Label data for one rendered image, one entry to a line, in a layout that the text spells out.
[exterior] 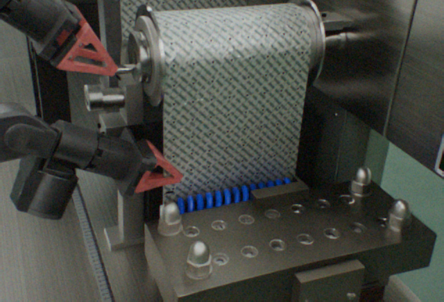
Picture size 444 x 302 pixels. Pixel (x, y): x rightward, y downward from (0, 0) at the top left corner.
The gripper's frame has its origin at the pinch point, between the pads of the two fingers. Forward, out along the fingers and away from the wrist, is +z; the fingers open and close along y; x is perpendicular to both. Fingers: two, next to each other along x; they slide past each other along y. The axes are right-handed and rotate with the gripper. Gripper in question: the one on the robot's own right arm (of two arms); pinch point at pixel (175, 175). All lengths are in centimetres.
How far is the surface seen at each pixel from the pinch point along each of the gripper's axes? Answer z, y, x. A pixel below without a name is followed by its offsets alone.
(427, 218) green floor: 186, -92, -21
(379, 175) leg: 53, -13, 9
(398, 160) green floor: 205, -139, -11
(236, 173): 9.8, 0.3, 3.7
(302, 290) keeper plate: 12.5, 22.0, -0.7
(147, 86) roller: -9.2, -4.7, 10.5
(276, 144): 13.8, 0.3, 10.8
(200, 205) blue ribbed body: 4.3, 3.6, -2.0
